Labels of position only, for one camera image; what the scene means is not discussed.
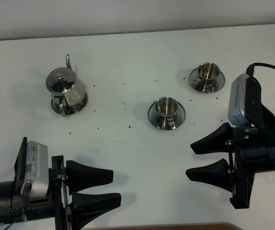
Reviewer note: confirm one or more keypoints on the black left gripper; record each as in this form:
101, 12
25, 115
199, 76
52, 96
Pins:
85, 207

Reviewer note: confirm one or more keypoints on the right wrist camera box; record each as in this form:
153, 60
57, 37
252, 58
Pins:
245, 105

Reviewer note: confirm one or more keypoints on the far steel saucer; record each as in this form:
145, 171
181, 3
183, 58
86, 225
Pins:
204, 87

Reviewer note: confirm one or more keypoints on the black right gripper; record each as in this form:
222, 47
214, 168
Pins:
246, 158

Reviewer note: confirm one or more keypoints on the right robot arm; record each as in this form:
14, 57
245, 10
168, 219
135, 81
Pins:
249, 153

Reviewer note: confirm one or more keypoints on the near steel saucer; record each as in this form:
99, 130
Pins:
180, 112

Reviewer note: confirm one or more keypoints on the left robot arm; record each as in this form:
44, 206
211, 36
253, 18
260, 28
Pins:
13, 206

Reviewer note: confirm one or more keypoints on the stainless steel teapot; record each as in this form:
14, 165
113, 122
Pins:
65, 87

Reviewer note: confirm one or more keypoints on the far stainless steel teacup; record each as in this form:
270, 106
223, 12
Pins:
207, 73

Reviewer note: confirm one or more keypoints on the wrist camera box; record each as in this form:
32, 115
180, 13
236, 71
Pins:
31, 170
245, 105

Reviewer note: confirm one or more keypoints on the teapot steel saucer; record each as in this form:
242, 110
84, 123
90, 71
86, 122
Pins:
69, 110

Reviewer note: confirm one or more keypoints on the stainless steel teacup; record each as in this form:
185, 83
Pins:
165, 113
207, 73

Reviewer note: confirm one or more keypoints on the near stainless steel teacup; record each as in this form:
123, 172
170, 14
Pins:
165, 113

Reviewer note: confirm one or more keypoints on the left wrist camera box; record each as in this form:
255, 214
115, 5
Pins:
31, 170

